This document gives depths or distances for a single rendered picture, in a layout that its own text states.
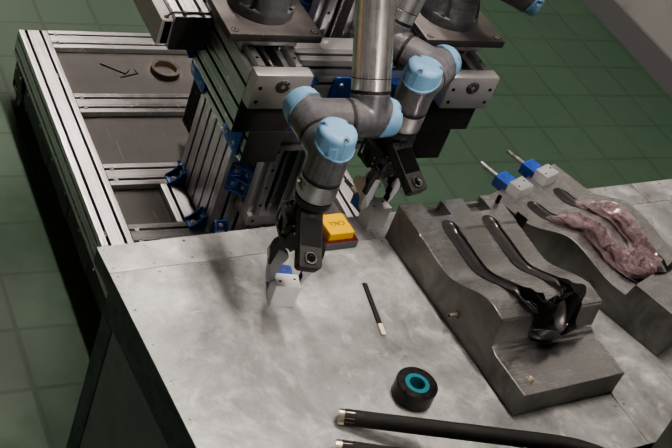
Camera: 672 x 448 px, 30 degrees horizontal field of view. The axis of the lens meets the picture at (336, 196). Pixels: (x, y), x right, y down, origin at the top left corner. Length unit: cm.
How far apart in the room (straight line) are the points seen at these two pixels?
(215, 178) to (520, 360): 119
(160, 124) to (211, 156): 45
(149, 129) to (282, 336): 149
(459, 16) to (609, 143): 210
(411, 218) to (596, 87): 281
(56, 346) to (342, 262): 102
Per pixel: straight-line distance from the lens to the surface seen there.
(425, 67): 243
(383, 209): 261
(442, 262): 250
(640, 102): 534
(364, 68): 228
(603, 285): 271
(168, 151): 364
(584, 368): 247
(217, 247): 245
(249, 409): 218
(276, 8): 269
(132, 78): 389
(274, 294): 235
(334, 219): 256
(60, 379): 321
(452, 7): 293
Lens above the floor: 239
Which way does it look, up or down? 36 degrees down
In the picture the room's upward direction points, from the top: 22 degrees clockwise
